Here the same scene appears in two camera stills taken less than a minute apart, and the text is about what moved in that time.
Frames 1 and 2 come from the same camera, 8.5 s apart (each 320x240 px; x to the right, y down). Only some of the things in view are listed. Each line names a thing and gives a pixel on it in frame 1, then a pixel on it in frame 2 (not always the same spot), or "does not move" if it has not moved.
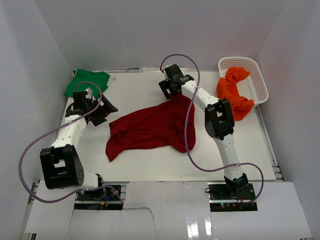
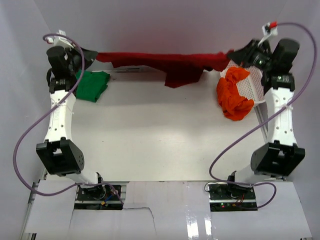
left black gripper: [106, 109] → [89, 56]
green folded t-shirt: [81, 80] does not move
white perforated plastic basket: [254, 86] does not move
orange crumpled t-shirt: [227, 88] does not move
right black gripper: [164, 86] → [244, 55]
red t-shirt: [163, 123] → [180, 69]
